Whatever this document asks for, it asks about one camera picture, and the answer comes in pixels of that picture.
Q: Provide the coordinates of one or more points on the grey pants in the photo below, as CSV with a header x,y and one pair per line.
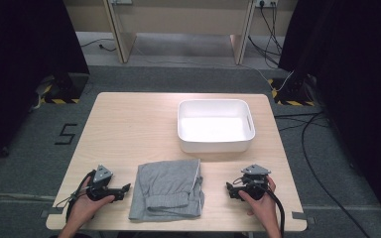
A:
x,y
167,190

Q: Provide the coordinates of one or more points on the person's left hand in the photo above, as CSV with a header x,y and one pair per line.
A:
x,y
86,209

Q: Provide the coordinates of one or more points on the black curtain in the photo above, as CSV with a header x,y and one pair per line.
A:
x,y
20,66
360,82

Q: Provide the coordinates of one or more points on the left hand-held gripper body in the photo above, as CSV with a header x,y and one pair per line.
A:
x,y
101,174

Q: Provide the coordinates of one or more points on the person's right hand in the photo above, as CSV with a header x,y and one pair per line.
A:
x,y
263,206

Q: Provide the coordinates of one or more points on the stand base with hazard tape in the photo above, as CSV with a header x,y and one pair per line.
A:
x,y
66,88
294,92

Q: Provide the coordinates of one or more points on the white wall socket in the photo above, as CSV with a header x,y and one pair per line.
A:
x,y
266,2

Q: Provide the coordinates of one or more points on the white plastic bin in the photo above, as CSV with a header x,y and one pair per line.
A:
x,y
215,129

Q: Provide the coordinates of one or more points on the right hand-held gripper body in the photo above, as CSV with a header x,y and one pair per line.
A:
x,y
255,178

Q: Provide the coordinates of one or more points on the grey tape piece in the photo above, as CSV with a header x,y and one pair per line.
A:
x,y
49,212
302,217

